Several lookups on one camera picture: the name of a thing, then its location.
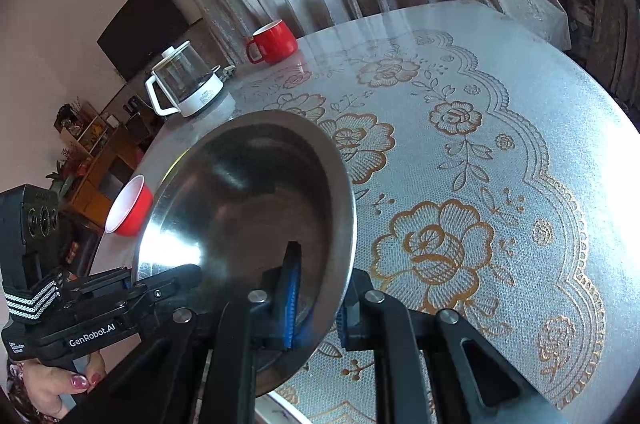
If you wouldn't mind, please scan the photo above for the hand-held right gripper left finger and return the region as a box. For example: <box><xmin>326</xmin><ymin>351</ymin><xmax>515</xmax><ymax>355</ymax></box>
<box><xmin>92</xmin><ymin>241</ymin><xmax>321</xmax><ymax>424</ymax></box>

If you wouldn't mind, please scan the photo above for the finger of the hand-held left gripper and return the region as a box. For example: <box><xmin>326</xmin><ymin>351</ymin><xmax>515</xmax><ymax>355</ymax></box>
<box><xmin>62</xmin><ymin>263</ymin><xmax>202</xmax><ymax>313</ymax></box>

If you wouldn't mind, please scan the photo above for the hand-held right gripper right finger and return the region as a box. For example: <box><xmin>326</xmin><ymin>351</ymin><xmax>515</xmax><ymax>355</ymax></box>
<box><xmin>336</xmin><ymin>271</ymin><xmax>546</xmax><ymax>424</ymax></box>

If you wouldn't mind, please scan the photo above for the red bowl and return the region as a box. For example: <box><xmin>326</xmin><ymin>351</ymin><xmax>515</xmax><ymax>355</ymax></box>
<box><xmin>104</xmin><ymin>175</ymin><xmax>154</xmax><ymax>237</ymax></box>

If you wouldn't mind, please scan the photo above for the stainless steel bowl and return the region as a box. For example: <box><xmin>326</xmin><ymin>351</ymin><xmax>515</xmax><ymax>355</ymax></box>
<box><xmin>131</xmin><ymin>110</ymin><xmax>357</xmax><ymax>397</ymax></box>

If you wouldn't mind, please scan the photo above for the person's left hand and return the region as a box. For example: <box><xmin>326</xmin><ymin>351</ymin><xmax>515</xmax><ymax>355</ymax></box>
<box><xmin>20</xmin><ymin>351</ymin><xmax>107</xmax><ymax>421</ymax></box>

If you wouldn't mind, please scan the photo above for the wooden cabinet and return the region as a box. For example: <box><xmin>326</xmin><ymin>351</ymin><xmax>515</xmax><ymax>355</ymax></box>
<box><xmin>47</xmin><ymin>124</ymin><xmax>151</xmax><ymax>225</ymax></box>

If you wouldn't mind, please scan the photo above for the wooden shelf with knick-knacks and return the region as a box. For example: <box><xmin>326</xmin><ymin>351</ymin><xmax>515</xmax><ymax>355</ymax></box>
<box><xmin>54</xmin><ymin>102</ymin><xmax>117</xmax><ymax>155</ymax></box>

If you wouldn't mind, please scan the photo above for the white glass electric kettle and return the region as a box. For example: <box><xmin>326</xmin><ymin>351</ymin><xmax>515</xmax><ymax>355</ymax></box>
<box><xmin>145</xmin><ymin>40</ymin><xmax>225</xmax><ymax>118</ymax></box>

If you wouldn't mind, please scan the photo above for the red mug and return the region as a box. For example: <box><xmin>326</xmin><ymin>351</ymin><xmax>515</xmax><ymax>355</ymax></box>
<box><xmin>245</xmin><ymin>20</ymin><xmax>299</xmax><ymax>65</ymax></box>

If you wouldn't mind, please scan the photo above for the black wall television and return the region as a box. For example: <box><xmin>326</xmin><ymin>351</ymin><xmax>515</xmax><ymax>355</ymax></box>
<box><xmin>96</xmin><ymin>0</ymin><xmax>190</xmax><ymax>81</ymax></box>

